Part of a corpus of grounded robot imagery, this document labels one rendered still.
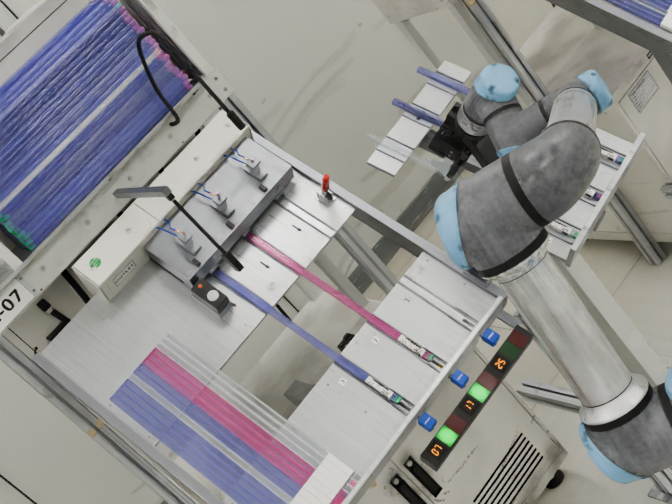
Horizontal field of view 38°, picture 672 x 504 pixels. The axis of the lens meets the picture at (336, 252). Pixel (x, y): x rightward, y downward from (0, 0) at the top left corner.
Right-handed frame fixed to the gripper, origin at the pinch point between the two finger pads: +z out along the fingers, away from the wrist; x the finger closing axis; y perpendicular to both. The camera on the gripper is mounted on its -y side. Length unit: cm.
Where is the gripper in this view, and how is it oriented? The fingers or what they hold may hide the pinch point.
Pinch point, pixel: (452, 175)
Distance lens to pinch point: 207.1
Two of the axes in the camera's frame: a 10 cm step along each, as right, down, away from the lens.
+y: -8.2, -5.7, 0.8
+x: -5.4, 7.3, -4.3
